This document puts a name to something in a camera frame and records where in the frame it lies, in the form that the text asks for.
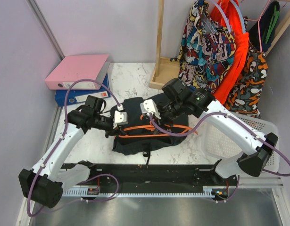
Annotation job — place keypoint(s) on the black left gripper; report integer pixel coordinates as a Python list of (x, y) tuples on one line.
[(115, 131)]

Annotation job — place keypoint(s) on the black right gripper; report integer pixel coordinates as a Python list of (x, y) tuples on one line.
[(163, 121)]

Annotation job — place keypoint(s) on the dark navy shorts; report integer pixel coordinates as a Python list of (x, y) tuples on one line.
[(140, 135)]

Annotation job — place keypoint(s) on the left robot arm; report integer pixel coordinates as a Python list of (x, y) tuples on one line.
[(43, 183)]

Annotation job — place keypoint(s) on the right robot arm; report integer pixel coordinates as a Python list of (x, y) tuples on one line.
[(256, 147)]

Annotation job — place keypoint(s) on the comic print shorts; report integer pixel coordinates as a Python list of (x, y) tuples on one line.
[(206, 51)]

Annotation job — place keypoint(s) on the camouflage print shorts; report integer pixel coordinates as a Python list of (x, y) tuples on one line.
[(245, 94)]

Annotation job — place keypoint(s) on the light blue hanger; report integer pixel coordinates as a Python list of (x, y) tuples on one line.
[(240, 15)]

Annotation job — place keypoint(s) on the orange shorts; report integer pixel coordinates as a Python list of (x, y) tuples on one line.
[(242, 45)]

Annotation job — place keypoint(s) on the lilac hanger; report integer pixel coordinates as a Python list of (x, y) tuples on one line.
[(223, 14)]

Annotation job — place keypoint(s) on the navy ribbed shorts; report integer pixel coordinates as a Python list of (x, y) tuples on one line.
[(264, 24)]

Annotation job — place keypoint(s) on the pink hanger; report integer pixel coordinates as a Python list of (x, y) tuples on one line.
[(258, 23)]

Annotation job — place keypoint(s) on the green hanger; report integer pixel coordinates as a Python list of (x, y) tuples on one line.
[(272, 24)]

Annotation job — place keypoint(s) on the wooden clothes rack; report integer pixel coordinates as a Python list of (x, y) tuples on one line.
[(165, 69)]

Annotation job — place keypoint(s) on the blue binder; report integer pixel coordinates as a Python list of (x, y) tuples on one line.
[(77, 96)]

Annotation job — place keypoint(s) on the white plastic basket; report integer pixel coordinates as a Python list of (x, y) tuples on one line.
[(218, 145)]

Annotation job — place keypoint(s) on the pink binder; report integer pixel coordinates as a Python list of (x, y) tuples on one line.
[(73, 68)]

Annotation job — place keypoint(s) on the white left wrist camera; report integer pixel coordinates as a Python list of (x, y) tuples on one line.
[(120, 116)]

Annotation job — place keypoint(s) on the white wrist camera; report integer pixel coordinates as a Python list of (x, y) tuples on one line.
[(149, 107), (120, 116)]

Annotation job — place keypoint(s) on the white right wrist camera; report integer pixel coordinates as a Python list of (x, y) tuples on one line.
[(149, 107)]

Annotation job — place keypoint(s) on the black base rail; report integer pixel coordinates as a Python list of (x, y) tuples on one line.
[(157, 179)]

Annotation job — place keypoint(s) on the white cable duct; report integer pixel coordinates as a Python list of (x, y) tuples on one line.
[(91, 192)]

